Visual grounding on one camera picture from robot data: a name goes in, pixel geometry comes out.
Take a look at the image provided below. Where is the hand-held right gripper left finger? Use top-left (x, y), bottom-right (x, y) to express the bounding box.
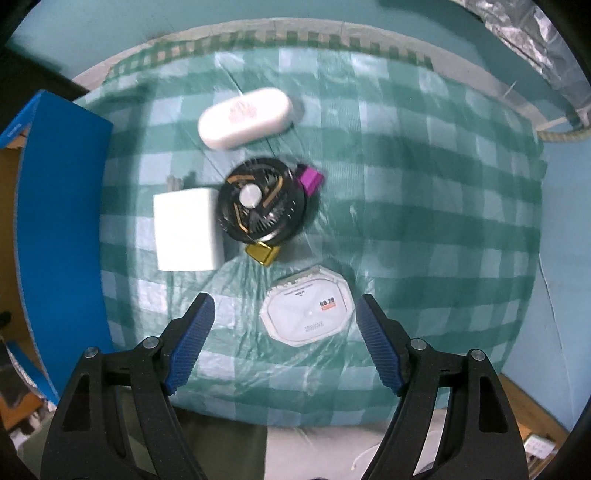
top-left (41, 292), bottom-right (217, 480)

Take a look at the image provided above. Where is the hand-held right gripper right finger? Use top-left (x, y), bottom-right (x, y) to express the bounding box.
top-left (355, 294), bottom-right (529, 480)

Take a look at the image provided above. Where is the white octagonal package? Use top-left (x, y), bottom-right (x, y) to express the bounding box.
top-left (260, 265), bottom-right (355, 348)

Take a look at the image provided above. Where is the white charger adapter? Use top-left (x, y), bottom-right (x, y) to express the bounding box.
top-left (153, 172), bottom-right (223, 271)

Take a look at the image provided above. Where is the gold metal clip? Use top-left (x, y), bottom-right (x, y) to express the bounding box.
top-left (245, 241), bottom-right (282, 267)

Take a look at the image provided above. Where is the black round cooling fan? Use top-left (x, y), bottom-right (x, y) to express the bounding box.
top-left (217, 157), bottom-right (311, 245)

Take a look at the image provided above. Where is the blue cardboard box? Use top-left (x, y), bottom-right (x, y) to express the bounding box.
top-left (0, 90), bottom-right (114, 407)

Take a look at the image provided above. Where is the purple plastic clip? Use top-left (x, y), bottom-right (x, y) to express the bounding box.
top-left (295, 164), bottom-right (325, 197)

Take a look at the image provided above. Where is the white oval case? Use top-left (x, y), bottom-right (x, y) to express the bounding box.
top-left (198, 87), bottom-right (294, 151)

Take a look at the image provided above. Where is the teal checked plastic tablecloth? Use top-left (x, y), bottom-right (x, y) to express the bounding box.
top-left (74, 46), bottom-right (546, 425)

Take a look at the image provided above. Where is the wooden furniture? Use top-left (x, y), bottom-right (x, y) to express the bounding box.
top-left (499, 374), bottom-right (571, 462)

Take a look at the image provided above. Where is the green beige checked cloth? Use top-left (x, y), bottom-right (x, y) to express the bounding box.
top-left (108, 28), bottom-right (435, 78)

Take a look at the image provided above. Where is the silver plastic curtain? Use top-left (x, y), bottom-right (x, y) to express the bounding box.
top-left (457, 0), bottom-right (591, 125)

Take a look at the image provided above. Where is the white cable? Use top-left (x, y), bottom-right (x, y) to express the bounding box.
top-left (538, 258), bottom-right (580, 421)

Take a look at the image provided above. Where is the striped rope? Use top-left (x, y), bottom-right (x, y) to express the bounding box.
top-left (538, 105), bottom-right (591, 145)

